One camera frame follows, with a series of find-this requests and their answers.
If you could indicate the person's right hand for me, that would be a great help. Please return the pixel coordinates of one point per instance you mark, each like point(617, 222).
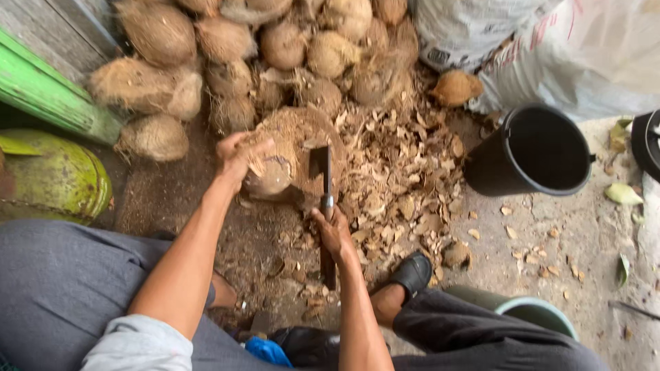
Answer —
point(334, 233)

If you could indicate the person's left hand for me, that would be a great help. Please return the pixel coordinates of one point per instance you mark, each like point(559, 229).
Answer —
point(234, 159)

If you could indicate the person's left fingers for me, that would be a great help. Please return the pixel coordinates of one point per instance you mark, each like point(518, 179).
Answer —
point(253, 147)

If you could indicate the person's right fingers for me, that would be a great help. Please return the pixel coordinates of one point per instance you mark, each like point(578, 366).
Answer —
point(320, 222)

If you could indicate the dark steel cleaver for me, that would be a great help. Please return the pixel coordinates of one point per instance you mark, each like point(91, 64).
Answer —
point(326, 206)

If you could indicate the partly husked brown coconut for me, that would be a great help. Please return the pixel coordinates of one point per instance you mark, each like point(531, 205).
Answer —
point(270, 175)

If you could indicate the round wooden chopping block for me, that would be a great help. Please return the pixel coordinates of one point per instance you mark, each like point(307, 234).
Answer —
point(301, 139)

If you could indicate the pile of husky coconuts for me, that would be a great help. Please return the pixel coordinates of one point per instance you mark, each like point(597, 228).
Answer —
point(247, 56)

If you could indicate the heap of coconut shell chips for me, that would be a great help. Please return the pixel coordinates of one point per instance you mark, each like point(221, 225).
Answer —
point(407, 175)

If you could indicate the black sandal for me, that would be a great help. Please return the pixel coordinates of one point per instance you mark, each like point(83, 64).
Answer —
point(412, 273)

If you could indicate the person's right foot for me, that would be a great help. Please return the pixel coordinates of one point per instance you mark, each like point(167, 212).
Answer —
point(386, 304)

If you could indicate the person's foot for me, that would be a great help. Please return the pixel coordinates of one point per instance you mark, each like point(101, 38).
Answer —
point(222, 291)
point(386, 304)

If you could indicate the person's left foot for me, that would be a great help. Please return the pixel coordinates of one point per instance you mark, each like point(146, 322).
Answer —
point(222, 291)

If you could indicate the black plastic bag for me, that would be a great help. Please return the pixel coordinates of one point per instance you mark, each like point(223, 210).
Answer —
point(307, 346)

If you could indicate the brown coconut shell piece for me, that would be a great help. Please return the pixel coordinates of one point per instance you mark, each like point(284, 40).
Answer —
point(457, 255)

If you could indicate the blue plastic bag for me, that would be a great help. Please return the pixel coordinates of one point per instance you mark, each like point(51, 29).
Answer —
point(267, 352)

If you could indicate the small lone brown coconut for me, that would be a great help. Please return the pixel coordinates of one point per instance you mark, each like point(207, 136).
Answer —
point(456, 87)

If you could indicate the person's dark trousers leg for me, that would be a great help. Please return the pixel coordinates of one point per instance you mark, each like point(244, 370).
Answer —
point(479, 340)

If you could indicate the green gas cylinder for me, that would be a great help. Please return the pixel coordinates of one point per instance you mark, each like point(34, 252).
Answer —
point(51, 175)

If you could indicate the green painted wooden beam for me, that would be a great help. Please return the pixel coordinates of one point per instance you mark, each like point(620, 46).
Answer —
point(46, 92)

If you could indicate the pale green bucket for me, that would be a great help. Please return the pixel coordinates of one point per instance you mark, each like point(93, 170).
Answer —
point(521, 309)

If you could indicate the person's white sleeve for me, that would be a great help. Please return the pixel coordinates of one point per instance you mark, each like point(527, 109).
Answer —
point(136, 344)

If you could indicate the black plastic bucket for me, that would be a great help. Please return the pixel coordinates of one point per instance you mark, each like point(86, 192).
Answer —
point(536, 149)

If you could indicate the person's grey shorts leg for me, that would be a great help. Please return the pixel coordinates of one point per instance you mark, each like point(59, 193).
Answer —
point(67, 288)

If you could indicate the white woven sack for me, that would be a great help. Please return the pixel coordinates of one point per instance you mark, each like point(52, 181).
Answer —
point(557, 46)

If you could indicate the pale green leaf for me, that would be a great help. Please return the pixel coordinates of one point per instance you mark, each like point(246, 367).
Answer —
point(623, 194)

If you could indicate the narrow green leaf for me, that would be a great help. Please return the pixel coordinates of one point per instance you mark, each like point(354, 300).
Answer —
point(623, 269)

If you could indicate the yellowish dry leaf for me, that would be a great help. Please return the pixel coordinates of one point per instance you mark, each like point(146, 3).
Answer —
point(618, 135)

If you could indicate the black round container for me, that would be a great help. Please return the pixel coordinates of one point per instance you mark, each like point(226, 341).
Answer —
point(647, 144)

